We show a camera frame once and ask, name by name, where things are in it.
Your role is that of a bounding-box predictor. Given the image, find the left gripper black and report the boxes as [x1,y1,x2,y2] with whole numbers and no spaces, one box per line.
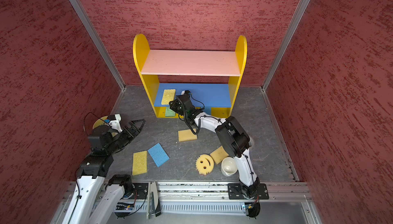
[106,119,146,154]

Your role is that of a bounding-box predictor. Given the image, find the green cellulose sponge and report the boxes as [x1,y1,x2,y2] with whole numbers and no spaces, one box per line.
[165,107,176,117]

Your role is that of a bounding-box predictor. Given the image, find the yellow cellulose sponge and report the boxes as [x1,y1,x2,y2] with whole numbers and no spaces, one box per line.
[161,89,176,105]
[132,151,147,176]

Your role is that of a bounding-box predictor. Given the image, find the blue sponge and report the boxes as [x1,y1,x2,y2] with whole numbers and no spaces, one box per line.
[148,143,169,167]
[203,107,211,115]

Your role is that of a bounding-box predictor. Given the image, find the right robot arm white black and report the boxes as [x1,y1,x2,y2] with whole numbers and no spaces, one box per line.
[169,91,260,199]

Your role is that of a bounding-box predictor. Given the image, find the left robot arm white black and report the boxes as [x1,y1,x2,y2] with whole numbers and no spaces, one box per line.
[62,114,145,224]

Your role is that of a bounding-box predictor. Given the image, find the yellow shelf with coloured boards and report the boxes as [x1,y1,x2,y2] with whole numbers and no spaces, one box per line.
[133,34,248,118]

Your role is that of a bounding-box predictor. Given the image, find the tan sponge middle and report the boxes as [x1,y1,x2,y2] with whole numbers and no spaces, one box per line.
[178,129,198,142]

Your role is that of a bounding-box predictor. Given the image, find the yellow-green pen cup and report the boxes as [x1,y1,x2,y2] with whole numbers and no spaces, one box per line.
[92,116,107,129]

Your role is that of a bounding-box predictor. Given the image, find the tan sponge near mug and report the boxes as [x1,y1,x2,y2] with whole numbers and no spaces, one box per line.
[210,146,229,165]

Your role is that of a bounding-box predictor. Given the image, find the smiley face yellow sponge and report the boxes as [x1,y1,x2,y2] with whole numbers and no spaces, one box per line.
[195,154,215,176]

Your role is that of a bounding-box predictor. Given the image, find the white mug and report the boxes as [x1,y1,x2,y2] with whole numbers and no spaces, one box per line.
[221,157,238,177]

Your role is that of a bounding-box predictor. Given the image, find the clear tape roll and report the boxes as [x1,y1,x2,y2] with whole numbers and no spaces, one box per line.
[248,136,254,147]

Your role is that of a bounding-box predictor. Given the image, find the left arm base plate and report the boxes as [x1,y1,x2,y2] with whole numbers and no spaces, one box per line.
[123,183,148,200]

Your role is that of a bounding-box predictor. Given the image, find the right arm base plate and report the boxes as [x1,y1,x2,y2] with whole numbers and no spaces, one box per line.
[227,183,269,200]

